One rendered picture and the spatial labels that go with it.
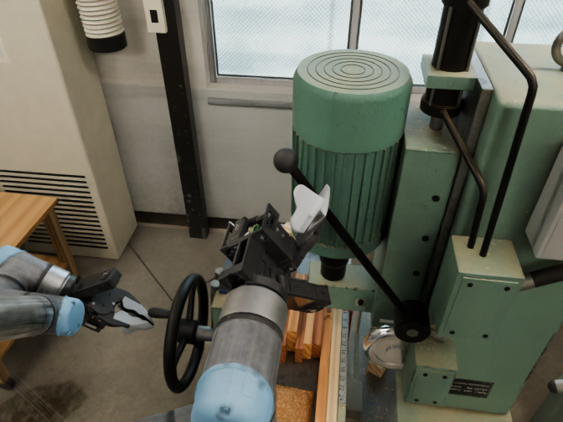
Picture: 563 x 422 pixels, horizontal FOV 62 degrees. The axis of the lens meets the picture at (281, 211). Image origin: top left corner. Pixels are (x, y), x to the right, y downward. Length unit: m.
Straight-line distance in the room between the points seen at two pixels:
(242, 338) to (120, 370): 1.74
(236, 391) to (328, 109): 0.39
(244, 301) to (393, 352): 0.47
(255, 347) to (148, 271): 2.08
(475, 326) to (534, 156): 0.27
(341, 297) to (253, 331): 0.50
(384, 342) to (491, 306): 0.24
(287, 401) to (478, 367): 0.38
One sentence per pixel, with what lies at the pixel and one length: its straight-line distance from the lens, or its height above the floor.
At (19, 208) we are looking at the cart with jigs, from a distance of 2.28.
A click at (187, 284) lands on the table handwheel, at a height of 0.95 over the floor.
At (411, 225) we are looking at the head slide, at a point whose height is 1.28.
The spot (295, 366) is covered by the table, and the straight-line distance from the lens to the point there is 1.04.
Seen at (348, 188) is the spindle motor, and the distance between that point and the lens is 0.73.
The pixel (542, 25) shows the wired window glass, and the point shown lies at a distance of 2.24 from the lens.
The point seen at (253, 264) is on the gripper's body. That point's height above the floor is 1.39.
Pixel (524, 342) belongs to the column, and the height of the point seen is 1.06.
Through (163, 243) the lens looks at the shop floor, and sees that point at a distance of 2.68.
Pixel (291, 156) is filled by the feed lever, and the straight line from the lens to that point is 0.63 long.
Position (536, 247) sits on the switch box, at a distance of 0.73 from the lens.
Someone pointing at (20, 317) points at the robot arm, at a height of 1.15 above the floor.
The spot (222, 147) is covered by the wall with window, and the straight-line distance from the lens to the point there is 2.35.
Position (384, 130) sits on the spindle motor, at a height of 1.45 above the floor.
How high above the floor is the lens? 1.78
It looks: 39 degrees down
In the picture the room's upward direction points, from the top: straight up
